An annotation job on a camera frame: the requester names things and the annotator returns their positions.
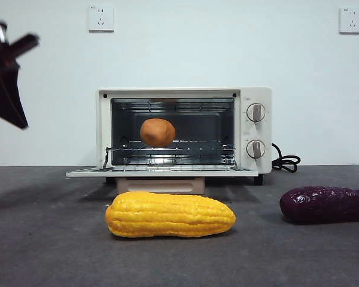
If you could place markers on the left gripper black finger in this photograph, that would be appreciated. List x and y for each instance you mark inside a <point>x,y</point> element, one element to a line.
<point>6,92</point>

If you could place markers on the brown potato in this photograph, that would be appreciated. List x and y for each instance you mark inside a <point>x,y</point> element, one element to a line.
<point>157,132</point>

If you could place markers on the cream oven knob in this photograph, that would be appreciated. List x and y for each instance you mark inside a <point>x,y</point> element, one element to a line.
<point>256,112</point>
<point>255,149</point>

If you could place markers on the cream Toshiba toaster oven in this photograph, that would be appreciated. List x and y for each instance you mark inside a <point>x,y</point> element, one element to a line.
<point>257,131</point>

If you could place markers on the purple sweet potato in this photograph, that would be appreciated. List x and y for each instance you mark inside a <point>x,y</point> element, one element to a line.
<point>326,204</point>

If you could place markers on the yellow corn cob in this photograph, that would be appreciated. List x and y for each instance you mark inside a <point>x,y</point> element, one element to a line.
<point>170,215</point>

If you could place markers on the white wall socket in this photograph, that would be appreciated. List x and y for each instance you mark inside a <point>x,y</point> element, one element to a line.
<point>351,21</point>
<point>101,18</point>

